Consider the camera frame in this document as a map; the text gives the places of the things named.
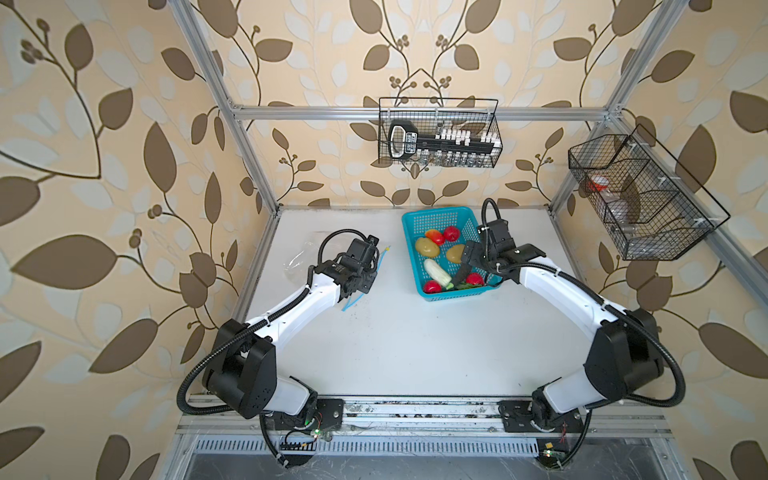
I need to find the back black wire basket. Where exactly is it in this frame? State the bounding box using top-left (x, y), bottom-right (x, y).
top-left (377, 96), bottom-right (503, 169)

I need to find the black wire basket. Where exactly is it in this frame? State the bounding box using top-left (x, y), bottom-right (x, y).
top-left (377, 96), bottom-right (503, 169)
top-left (568, 124), bottom-right (731, 261)

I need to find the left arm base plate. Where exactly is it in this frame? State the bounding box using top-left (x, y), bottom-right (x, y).
top-left (266, 397), bottom-right (345, 433)

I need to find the clear zip top bag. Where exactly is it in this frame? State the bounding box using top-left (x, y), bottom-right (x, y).
top-left (283, 229), bottom-right (390, 311)

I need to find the red yellow mango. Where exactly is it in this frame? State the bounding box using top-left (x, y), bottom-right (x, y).
top-left (424, 229), bottom-right (445, 246)

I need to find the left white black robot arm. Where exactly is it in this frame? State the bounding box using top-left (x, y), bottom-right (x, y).
top-left (176, 229), bottom-right (380, 426)

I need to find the teal plastic basket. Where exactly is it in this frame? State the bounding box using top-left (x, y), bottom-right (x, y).
top-left (402, 207), bottom-right (501, 302)

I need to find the right black wire basket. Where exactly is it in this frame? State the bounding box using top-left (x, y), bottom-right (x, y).
top-left (568, 124), bottom-right (731, 261)

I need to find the black handled tool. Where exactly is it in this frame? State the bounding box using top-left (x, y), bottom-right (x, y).
top-left (383, 120), bottom-right (503, 161)

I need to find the red tomato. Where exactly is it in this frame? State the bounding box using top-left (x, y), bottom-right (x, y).
top-left (465, 272), bottom-right (485, 287)
top-left (423, 280), bottom-right (442, 294)

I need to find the red tomato front left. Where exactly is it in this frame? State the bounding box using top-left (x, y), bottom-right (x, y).
top-left (423, 280), bottom-right (442, 294)

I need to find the red tomato front right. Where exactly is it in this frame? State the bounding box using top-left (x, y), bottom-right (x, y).
top-left (465, 272), bottom-right (485, 287)

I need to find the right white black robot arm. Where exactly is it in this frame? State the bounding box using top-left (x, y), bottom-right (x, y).
top-left (462, 198), bottom-right (687, 418)

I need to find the red capped bottle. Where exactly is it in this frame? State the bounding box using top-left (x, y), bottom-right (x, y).
top-left (584, 174), bottom-right (620, 203)

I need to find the aluminium front rail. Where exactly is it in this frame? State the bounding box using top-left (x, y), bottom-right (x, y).
top-left (175, 394), bottom-right (673, 439)

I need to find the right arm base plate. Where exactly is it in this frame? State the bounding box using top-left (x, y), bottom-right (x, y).
top-left (498, 399), bottom-right (584, 434)

